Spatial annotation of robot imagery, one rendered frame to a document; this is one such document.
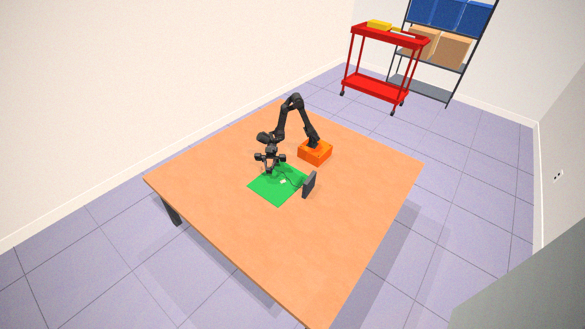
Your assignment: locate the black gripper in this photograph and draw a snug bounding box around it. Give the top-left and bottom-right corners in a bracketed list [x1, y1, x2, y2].
[254, 145, 286, 171]

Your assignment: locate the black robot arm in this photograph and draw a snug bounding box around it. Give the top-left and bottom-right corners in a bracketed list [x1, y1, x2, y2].
[256, 92, 320, 156]

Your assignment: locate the dark grey computer fan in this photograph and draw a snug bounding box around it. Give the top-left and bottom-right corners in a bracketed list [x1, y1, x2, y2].
[302, 170, 317, 199]

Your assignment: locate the green circuit board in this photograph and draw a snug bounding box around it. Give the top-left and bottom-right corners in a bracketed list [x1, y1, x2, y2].
[246, 160, 308, 208]

